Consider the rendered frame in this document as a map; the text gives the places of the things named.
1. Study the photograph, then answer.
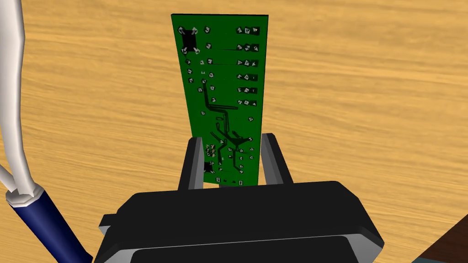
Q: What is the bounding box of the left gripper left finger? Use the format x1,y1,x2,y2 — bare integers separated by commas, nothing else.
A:
177,137,205,191

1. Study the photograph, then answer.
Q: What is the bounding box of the white fork with blue handle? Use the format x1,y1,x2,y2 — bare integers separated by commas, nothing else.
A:
0,0,94,263

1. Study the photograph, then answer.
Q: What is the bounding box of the green circuit board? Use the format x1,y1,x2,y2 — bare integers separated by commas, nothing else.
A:
170,13,269,187

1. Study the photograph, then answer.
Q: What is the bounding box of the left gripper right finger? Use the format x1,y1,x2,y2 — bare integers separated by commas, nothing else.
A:
258,133,294,186

